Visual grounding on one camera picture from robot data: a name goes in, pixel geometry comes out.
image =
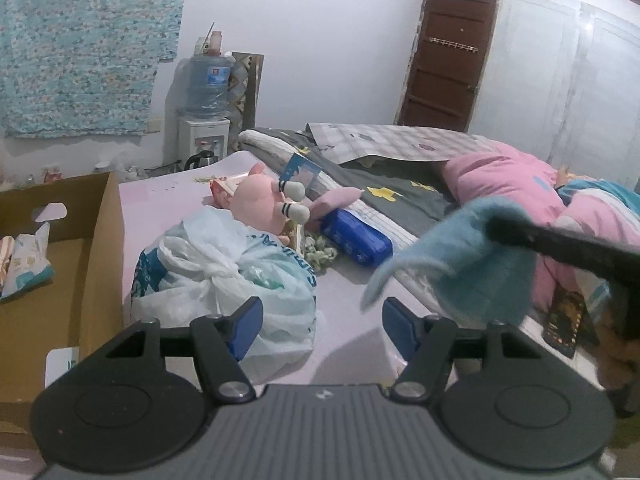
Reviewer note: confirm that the checkered paper sheet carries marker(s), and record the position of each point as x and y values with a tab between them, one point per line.
380	140

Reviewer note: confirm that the white paper card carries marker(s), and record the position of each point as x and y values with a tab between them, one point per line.
60	365

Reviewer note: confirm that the white plastic bag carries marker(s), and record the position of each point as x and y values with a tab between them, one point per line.
200	270

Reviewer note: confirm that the brown cardboard box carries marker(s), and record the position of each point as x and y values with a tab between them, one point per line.
100	260

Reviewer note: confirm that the pink blanket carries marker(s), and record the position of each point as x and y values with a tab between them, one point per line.
500	175

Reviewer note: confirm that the black electric kettle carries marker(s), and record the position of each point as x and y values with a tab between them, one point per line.
200	161

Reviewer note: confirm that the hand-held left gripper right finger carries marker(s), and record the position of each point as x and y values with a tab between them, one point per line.
400	330

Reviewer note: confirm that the white wardrobe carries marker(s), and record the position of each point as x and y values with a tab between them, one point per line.
550	60

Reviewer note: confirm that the grey blanket with yellow print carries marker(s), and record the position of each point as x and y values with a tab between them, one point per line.
400	195

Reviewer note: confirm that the light blue quilted towel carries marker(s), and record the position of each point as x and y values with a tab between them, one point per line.
450	260

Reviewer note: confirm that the patterned framed board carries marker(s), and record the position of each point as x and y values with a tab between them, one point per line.
245	90

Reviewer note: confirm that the green white small cloth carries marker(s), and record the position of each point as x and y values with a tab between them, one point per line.
317	255

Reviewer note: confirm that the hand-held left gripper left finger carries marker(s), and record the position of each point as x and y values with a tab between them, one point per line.
245	330

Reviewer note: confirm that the white water dispenser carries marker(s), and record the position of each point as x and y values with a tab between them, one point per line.
205	132

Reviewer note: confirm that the blue patterned wall cloth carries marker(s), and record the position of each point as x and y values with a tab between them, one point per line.
85	45

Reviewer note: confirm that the door hook rack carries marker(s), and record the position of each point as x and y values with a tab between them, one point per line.
452	45

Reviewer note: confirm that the brown wooden door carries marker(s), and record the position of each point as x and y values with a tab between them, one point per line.
445	80

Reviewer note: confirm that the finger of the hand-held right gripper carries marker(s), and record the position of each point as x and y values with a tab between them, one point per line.
575	250

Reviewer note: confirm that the blue tissue packet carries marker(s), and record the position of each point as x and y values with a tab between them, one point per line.
355	235

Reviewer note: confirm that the pink red tissue packet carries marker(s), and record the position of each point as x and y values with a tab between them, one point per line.
222	187

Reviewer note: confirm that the white printed soft packet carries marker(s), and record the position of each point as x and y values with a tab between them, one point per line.
27	265

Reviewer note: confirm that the large blue water jug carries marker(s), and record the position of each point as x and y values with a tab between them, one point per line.
207	85

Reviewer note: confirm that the blue printed card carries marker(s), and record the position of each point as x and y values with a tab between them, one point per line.
302	172

